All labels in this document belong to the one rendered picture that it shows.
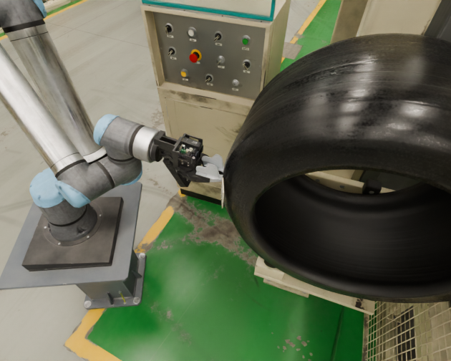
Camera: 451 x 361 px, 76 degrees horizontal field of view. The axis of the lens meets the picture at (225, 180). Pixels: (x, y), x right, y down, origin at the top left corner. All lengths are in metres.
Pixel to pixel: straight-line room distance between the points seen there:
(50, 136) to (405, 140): 0.80
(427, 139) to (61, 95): 1.02
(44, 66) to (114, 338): 1.34
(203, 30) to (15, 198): 1.88
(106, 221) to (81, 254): 0.16
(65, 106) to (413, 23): 1.01
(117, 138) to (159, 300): 1.22
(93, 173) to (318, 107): 0.62
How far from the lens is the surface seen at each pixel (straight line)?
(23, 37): 1.11
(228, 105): 1.44
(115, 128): 0.80
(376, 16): 0.80
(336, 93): 0.47
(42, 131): 0.90
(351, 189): 1.08
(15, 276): 1.45
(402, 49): 0.58
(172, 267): 1.89
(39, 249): 1.38
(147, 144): 0.76
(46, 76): 1.12
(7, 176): 2.83
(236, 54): 1.35
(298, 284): 0.99
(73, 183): 0.86
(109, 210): 1.39
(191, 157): 0.70
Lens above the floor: 1.71
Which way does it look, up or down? 50 degrees down
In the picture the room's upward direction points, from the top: straight up
